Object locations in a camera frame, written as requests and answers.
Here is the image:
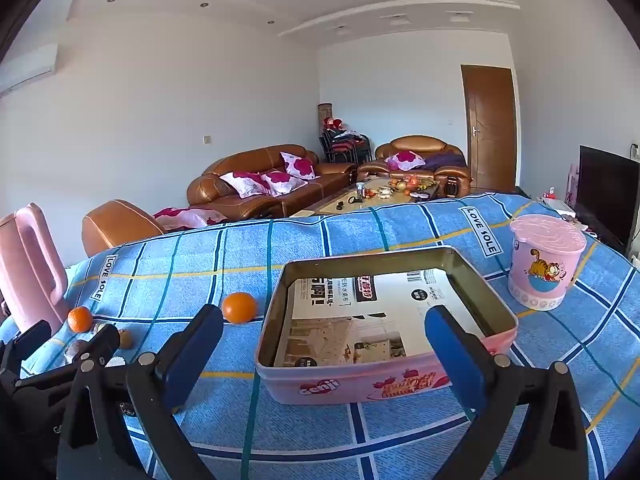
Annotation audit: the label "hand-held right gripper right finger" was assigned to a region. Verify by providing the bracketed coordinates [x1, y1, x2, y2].
[424, 304, 590, 480]

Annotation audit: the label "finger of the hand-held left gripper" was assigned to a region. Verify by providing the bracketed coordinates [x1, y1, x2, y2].
[0, 320, 52, 376]
[12, 331, 121, 396]

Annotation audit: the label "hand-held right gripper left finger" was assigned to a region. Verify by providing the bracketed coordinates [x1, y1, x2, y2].
[57, 304, 224, 480]

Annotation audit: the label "small orange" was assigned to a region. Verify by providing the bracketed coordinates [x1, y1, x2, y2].
[67, 306, 95, 334]

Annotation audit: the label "large orange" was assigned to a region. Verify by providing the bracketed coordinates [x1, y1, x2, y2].
[222, 292, 258, 324]

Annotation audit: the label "pink tin box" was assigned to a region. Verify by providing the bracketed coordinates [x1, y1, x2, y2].
[255, 246, 518, 406]

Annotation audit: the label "pink plastic pitcher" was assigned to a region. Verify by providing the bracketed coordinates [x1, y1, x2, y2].
[0, 202, 68, 333]

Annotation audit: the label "printed paper leaflet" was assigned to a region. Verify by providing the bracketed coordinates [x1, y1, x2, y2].
[274, 266, 488, 367]

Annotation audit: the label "pink cartoon lidded bucket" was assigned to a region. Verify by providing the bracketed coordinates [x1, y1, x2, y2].
[507, 214, 587, 311]

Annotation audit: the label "pink floral blanket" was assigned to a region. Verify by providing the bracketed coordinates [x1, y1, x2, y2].
[152, 205, 228, 231]

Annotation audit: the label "blue plaid tablecloth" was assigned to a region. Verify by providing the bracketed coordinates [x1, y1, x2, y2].
[0, 192, 640, 480]

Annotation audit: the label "white pillow with magenta flowers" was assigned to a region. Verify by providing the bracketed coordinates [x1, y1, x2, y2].
[220, 171, 271, 198]
[280, 151, 318, 181]
[387, 150, 426, 171]
[261, 171, 308, 196]

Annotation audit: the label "plate of oranges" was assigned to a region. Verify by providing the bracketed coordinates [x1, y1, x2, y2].
[387, 176, 426, 194]

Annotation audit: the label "coffee table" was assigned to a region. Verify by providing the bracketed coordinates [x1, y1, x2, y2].
[290, 176, 443, 218]

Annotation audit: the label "purple blanket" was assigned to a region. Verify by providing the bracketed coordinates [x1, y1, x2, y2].
[424, 152, 468, 171]

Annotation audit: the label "brown leather sofa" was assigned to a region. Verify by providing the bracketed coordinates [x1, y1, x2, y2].
[187, 145, 358, 218]

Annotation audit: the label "brown leather armchair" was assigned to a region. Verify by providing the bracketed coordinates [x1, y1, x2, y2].
[357, 135, 473, 198]

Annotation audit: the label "black television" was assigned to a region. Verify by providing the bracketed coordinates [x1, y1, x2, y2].
[575, 145, 640, 256]

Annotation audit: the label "brown wooden door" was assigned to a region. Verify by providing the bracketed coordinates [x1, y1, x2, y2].
[461, 65, 517, 193]

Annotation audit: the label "stacked black chairs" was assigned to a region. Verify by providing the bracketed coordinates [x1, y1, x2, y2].
[320, 129, 372, 163]

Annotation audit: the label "white air conditioner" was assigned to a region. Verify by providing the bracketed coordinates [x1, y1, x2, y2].
[0, 42, 58, 96]

